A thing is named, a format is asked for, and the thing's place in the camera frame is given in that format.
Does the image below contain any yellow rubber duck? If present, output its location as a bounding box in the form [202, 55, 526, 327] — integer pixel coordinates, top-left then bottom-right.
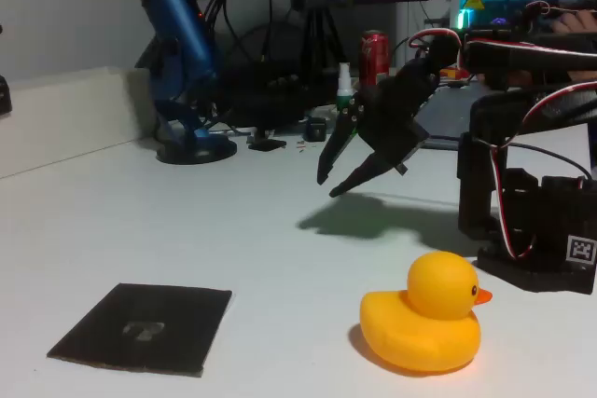
[358, 251, 493, 375]

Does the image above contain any black cardboard square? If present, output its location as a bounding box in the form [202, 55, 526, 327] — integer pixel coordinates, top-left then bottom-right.
[46, 282, 233, 378]

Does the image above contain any person's right hand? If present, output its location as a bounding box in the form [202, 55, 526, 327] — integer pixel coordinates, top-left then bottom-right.
[555, 9, 597, 34]

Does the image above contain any small black cube device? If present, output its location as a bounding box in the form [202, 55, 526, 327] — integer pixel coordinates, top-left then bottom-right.
[302, 117, 327, 142]

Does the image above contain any white green spray bottle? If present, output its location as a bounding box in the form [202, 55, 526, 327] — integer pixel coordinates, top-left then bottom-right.
[335, 62, 354, 113]

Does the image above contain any dark grey laptop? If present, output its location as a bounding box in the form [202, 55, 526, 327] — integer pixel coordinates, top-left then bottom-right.
[419, 85, 486, 150]

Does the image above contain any red soda can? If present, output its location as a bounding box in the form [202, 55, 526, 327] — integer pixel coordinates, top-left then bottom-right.
[358, 29, 391, 92]

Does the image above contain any small orange yellow object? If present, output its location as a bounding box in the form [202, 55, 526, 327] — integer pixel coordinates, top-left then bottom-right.
[439, 66, 469, 88]

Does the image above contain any small black flat stand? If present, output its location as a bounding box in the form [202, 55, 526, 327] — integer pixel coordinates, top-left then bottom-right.
[246, 127, 288, 152]

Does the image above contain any black electronic desk equipment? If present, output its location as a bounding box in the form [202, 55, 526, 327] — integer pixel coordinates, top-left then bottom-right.
[216, 60, 340, 131]

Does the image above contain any blue desktop microphone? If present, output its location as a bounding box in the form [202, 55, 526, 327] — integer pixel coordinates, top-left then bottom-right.
[132, 0, 239, 166]

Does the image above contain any white fiducial marker tag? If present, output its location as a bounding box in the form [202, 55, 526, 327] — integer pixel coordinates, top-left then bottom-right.
[565, 234, 597, 265]

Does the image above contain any white box ledge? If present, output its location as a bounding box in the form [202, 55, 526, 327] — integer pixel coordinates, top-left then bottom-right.
[0, 66, 158, 180]

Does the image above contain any black object at table edge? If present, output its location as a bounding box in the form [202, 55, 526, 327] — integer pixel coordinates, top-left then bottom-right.
[0, 75, 13, 116]

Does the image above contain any black hanging cable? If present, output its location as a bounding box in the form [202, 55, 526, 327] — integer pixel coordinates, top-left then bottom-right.
[258, 0, 276, 63]

